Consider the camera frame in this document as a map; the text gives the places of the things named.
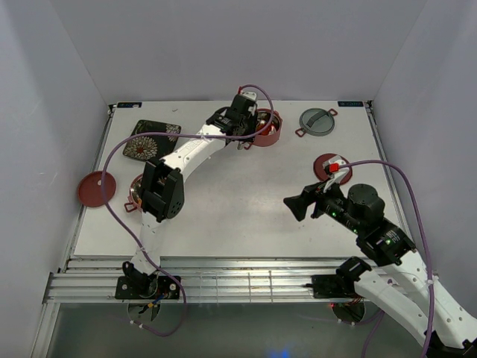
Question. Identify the red sausage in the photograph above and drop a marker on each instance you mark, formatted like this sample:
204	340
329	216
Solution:
266	130

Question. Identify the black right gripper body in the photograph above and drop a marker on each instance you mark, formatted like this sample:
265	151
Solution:
333	204

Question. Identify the dark red lid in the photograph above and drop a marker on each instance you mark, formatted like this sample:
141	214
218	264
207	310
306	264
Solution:
89	189
322	174

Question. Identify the grey lid with handle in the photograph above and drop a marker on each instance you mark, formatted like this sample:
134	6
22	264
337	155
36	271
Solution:
316	122

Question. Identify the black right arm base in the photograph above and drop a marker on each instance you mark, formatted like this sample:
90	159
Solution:
329	286

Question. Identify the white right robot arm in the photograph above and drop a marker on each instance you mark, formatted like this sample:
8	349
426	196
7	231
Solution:
394	276

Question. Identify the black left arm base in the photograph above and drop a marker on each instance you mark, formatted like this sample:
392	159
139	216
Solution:
158	286

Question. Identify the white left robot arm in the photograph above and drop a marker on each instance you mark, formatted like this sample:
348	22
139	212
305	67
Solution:
162	190

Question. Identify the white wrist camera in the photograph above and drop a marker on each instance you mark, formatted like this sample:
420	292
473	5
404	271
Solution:
337	171
249	95

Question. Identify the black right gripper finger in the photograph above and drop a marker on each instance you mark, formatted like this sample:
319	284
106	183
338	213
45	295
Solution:
310	193
298	205

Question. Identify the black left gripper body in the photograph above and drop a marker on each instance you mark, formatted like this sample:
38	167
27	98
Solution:
249	126

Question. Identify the black patterned square plate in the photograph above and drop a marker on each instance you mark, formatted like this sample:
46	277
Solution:
144	148

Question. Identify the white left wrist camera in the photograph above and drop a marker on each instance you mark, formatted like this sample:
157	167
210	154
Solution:
249	95

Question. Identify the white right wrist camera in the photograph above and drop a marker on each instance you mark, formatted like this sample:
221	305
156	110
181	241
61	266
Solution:
337	171

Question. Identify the pink steel-lined bowl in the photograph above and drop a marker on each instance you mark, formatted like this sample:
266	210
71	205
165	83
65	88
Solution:
270	130
134	201

